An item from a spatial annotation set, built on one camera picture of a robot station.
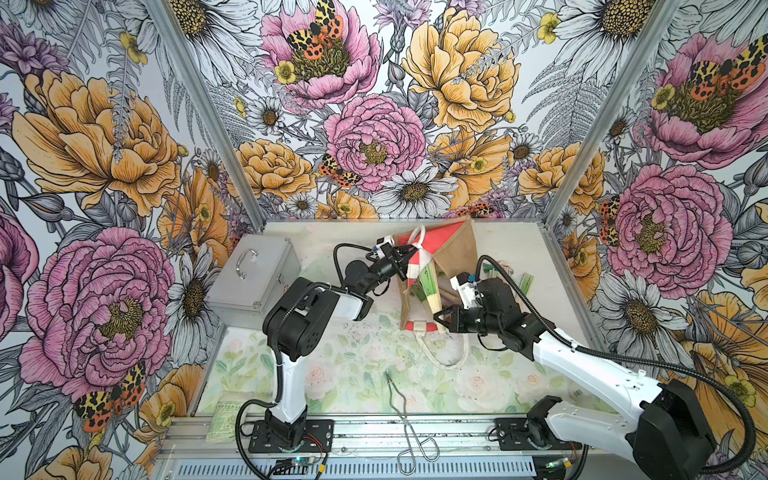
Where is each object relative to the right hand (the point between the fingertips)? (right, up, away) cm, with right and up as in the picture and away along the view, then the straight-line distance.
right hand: (436, 324), depth 79 cm
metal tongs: (-8, -30, -7) cm, 32 cm away
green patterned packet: (-53, -23, -5) cm, 58 cm away
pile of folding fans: (+33, +9, +25) cm, 42 cm away
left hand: (-3, +20, +3) cm, 20 cm away
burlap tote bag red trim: (+5, +19, +5) cm, 21 cm away
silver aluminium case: (-51, +13, +9) cm, 54 cm away
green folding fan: (-1, +11, +4) cm, 12 cm away
